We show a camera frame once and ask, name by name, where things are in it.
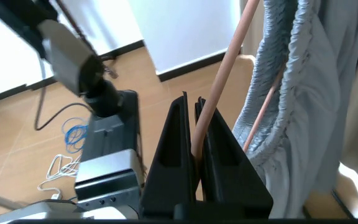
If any white cable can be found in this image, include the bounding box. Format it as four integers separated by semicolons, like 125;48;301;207
37;154;83;200

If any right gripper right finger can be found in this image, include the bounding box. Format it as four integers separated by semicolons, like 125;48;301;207
195;96;274;218

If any black cable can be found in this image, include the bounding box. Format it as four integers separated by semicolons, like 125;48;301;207
34;58;93;131

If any blue cable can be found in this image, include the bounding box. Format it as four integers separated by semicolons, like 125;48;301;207
61;117;89;155

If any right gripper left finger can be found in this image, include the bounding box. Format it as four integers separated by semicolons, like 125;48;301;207
140;91;197;218

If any pink clothes hanger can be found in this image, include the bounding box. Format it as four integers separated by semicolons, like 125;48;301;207
191;0;287;162

